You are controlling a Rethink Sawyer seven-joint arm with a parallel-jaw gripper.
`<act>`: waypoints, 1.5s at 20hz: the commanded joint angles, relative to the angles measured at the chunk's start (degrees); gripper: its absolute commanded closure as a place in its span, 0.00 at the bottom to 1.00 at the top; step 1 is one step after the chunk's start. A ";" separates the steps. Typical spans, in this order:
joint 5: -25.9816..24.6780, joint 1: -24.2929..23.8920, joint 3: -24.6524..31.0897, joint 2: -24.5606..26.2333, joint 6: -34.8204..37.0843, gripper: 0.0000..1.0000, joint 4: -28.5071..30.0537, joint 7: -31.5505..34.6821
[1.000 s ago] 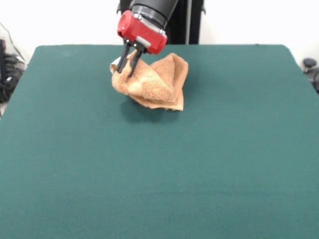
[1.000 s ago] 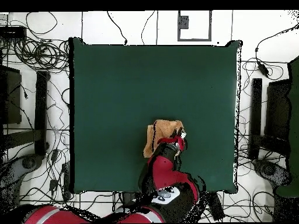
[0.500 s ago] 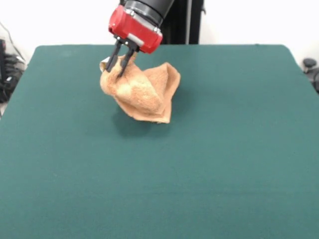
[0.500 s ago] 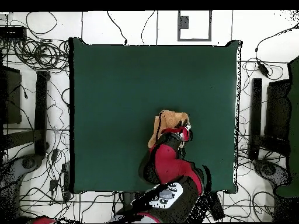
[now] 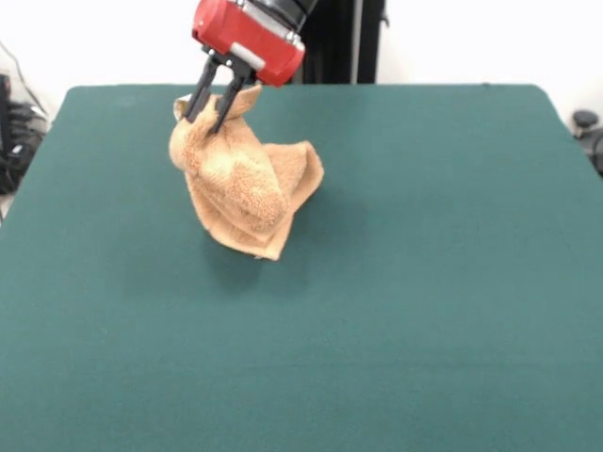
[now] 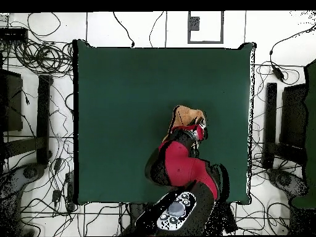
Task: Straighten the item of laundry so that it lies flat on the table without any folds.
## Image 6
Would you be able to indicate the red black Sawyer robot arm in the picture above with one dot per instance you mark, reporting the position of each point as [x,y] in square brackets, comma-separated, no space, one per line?
[180,163]

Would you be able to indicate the black stand crossbar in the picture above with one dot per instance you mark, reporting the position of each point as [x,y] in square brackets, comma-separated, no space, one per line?
[19,147]
[288,153]

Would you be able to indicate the black power adapter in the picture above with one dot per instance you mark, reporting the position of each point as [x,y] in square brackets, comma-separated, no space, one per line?
[277,72]

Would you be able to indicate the small black adapter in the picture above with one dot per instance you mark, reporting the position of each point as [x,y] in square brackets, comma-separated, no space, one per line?
[56,195]
[58,164]

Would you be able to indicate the small gray floor plate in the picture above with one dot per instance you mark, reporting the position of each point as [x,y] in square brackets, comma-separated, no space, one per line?
[194,24]

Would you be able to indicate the long black stand bar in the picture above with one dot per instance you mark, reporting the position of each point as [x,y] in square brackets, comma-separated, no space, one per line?
[44,118]
[270,118]

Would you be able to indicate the gray floor frame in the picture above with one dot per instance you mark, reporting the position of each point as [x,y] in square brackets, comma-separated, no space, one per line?
[205,42]

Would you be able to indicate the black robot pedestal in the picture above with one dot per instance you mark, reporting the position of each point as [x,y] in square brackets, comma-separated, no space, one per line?
[138,212]

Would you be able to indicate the large black box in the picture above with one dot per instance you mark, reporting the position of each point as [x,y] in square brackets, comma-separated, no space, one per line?
[293,116]
[11,103]

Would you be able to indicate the dark green table cloth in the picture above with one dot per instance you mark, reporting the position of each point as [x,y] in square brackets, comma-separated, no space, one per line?
[111,98]

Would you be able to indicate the tan terry towel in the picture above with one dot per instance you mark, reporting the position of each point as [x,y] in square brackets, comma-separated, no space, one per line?
[187,114]

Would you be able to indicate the flat black device box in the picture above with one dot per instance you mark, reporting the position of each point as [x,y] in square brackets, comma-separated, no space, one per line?
[13,34]

